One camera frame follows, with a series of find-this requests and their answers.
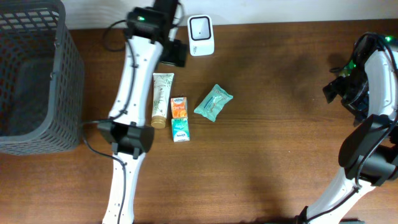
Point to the orange Kleenex tissue pack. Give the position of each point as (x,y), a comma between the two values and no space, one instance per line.
(179,107)

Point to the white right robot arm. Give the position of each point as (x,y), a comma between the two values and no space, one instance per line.
(368,156)

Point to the cream lotion tube gold cap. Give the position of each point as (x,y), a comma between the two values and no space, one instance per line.
(162,88)

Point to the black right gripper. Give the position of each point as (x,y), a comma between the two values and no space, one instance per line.
(337,88)

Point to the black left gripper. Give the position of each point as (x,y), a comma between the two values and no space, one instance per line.
(181,60)

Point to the dark grey plastic basket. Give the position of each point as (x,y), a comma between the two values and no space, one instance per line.
(42,79)

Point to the green lid glass jar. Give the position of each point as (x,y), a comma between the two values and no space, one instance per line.
(346,71)

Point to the small teal tissue pack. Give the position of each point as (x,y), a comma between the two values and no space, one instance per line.
(180,129)

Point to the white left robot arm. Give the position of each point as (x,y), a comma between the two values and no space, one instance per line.
(149,41)

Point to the white barcode scanner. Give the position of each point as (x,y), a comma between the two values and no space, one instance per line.
(201,35)

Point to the teal wet wipes pack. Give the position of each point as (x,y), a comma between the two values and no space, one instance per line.
(213,103)

